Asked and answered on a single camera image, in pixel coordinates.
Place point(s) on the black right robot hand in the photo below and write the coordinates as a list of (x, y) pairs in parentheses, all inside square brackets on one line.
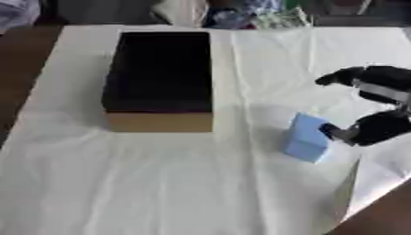
[(382, 125)]

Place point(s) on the tan cardboard box black inside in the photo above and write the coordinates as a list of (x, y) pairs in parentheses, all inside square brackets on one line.
[(160, 82)]

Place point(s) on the light blue rectangular block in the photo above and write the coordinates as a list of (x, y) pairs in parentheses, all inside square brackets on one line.
[(306, 141)]

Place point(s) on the person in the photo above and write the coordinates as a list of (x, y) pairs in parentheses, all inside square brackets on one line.
[(235, 13)]

